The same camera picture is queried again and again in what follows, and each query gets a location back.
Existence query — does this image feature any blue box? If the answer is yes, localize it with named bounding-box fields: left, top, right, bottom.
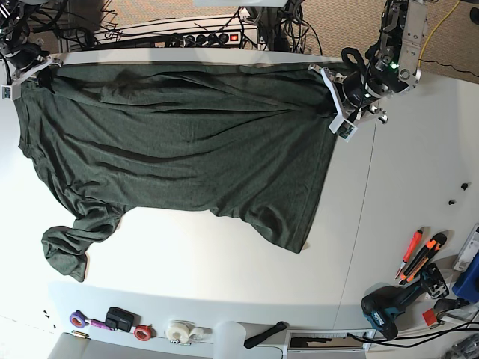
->
left=452, top=254, right=479, bottom=304

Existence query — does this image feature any black power strip red switch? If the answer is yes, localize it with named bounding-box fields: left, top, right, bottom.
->
left=164, top=32, right=241, bottom=49

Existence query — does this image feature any black action camera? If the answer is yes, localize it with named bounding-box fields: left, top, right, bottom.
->
left=105, top=307, right=135, bottom=332

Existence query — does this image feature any white plastic cup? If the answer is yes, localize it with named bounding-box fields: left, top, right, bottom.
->
left=213, top=322, right=246, bottom=359

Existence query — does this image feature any teal black cordless drill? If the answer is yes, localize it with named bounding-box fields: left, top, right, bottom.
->
left=361, top=263, right=449, bottom=340

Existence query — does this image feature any dark green t-shirt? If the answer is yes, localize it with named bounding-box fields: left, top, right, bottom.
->
left=14, top=64, right=337, bottom=281

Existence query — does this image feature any red tape roll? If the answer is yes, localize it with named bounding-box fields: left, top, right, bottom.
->
left=134, top=325, right=153, bottom=341

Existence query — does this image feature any red square tag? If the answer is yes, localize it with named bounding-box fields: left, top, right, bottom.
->
left=422, top=308, right=438, bottom=327

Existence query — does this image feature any yellow cable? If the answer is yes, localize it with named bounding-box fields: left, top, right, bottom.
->
left=418, top=0, right=463, bottom=71

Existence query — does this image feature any orange black utility knife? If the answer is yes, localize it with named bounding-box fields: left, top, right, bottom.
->
left=399, top=233, right=448, bottom=286

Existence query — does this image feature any black robot arm, image right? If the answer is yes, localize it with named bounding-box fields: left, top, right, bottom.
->
left=308, top=1, right=427, bottom=141

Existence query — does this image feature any purple tape roll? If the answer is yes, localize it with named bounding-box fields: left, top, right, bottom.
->
left=70, top=310, right=88, bottom=328

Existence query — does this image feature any white gripper body, image right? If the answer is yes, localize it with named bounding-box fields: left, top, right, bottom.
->
left=308, top=64, right=388, bottom=142

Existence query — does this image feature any white gripper body, image left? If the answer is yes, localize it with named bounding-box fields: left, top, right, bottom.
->
left=1, top=55, right=62, bottom=100

